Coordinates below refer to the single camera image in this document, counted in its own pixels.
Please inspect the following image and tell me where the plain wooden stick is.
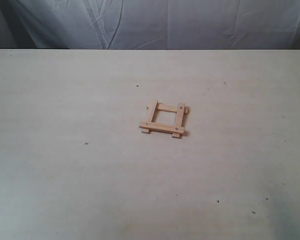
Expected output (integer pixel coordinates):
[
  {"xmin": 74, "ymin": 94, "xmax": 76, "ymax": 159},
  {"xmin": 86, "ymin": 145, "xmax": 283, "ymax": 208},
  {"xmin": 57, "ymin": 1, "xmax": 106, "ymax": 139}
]
[
  {"xmin": 146, "ymin": 103, "xmax": 189, "ymax": 115},
  {"xmin": 144, "ymin": 99, "xmax": 158, "ymax": 123}
]

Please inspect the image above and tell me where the wooden stick with holes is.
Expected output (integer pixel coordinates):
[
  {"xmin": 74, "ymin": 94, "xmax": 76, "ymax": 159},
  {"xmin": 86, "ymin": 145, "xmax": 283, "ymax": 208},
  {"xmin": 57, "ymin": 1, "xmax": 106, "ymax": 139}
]
[
  {"xmin": 174, "ymin": 102, "xmax": 186, "ymax": 131},
  {"xmin": 139, "ymin": 121, "xmax": 185, "ymax": 135}
]

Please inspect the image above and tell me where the white backdrop cloth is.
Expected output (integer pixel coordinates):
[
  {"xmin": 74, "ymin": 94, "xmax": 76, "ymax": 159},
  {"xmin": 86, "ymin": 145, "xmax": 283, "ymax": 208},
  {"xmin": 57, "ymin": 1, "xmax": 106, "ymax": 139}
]
[{"xmin": 0, "ymin": 0, "xmax": 300, "ymax": 50}]

